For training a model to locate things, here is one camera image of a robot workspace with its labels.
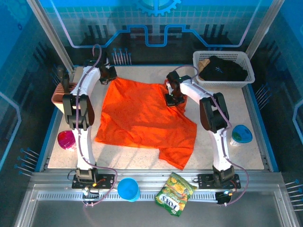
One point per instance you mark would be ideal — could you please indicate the orange t-shirt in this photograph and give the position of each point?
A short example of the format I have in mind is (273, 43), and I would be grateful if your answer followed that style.
(142, 118)

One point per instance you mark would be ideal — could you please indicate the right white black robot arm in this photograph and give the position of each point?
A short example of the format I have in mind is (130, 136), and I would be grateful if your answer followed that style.
(220, 151)

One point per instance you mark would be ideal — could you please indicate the tan cloth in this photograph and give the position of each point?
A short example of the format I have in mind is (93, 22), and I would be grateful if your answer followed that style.
(204, 64)

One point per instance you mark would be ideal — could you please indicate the cream and terracotta knife block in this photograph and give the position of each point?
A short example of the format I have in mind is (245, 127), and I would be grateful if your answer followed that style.
(58, 97)

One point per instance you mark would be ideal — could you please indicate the white plastic laundry basket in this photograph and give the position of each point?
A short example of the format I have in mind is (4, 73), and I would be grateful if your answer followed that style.
(222, 84)

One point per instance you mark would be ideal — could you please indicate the black t-shirt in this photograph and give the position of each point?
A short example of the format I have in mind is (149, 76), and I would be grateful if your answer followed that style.
(225, 71)

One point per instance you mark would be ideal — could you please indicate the pink plastic cup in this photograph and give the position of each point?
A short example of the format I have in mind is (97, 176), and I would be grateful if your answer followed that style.
(65, 139)

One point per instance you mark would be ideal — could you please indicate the white cup with blue lid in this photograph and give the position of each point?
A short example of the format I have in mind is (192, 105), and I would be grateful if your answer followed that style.
(241, 134)

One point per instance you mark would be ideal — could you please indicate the blue plastic cup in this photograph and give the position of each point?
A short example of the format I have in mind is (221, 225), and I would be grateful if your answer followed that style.
(127, 189)

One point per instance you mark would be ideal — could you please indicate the black connector module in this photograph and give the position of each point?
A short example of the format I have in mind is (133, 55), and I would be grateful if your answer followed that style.
(91, 194)
(223, 197)

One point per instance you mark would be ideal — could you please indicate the green candy bag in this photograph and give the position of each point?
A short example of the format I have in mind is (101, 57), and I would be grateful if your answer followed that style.
(175, 194)

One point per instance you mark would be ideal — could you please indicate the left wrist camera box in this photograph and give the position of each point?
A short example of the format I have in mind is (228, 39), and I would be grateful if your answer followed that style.
(106, 62)

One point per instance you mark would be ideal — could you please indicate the aluminium table side rail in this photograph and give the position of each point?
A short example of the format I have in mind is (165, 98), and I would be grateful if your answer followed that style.
(71, 71)
(253, 111)

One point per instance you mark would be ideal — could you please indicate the aluminium frame post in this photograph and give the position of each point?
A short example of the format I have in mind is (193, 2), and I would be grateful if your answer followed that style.
(52, 35)
(265, 23)

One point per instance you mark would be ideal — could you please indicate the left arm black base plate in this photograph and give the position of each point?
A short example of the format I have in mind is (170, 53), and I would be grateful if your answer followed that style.
(106, 182)

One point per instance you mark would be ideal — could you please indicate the aluminium front frame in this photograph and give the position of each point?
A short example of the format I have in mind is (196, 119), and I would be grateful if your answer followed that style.
(146, 173)

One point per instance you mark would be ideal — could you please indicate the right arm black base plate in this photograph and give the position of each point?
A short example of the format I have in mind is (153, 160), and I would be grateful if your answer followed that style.
(206, 180)

